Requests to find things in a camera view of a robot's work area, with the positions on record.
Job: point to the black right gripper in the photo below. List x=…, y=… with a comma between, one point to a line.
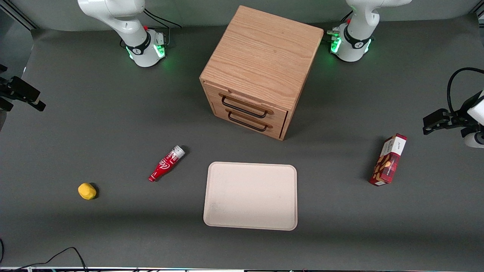
x=7, y=91

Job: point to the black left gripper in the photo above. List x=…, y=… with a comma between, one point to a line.
x=462, y=113

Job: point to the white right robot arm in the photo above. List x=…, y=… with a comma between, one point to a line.
x=140, y=45

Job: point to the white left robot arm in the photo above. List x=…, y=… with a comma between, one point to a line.
x=353, y=47

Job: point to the wooden drawer cabinet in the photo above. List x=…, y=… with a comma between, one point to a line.
x=264, y=53

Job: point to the red cookie box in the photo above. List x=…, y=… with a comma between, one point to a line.
x=388, y=162

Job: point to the yellow lemon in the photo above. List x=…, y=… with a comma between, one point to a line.
x=87, y=191

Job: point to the red cola bottle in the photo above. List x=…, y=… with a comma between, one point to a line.
x=164, y=166

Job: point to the beige plastic tray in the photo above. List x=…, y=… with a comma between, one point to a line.
x=250, y=196

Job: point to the aluminium frame rail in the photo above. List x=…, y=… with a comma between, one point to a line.
x=17, y=14

